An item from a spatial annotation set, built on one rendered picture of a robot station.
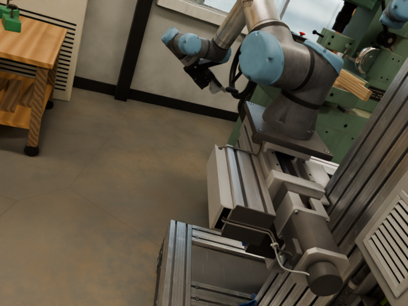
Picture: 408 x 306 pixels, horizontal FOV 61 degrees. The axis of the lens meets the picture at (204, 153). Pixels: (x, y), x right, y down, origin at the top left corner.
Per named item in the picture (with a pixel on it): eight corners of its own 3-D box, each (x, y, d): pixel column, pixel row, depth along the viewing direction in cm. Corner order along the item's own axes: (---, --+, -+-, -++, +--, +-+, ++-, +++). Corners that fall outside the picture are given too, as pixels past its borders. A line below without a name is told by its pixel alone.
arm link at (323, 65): (331, 108, 92) (359, 60, 86) (294, 100, 85) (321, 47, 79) (305, 89, 101) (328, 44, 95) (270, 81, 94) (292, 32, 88)
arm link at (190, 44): (212, 38, 128) (199, 37, 137) (185, 30, 122) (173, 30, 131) (207, 59, 129) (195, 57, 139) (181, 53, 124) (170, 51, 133)
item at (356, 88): (294, 53, 178) (297, 45, 176) (297, 54, 179) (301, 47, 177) (362, 100, 129) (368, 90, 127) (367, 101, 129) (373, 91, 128)
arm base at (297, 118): (317, 146, 93) (336, 113, 88) (267, 129, 90) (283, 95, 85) (302, 123, 106) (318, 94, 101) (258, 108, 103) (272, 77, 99)
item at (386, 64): (362, 73, 153) (377, 47, 148) (374, 76, 156) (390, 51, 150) (376, 80, 145) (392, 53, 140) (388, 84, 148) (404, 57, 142)
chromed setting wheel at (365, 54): (348, 68, 150) (363, 40, 145) (369, 75, 155) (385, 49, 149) (352, 70, 148) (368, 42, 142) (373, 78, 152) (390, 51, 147)
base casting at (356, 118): (254, 79, 181) (261, 63, 176) (339, 104, 201) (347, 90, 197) (289, 118, 144) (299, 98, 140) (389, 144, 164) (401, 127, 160)
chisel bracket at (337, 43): (313, 45, 157) (323, 27, 153) (337, 54, 162) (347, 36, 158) (322, 50, 151) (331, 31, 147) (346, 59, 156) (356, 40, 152)
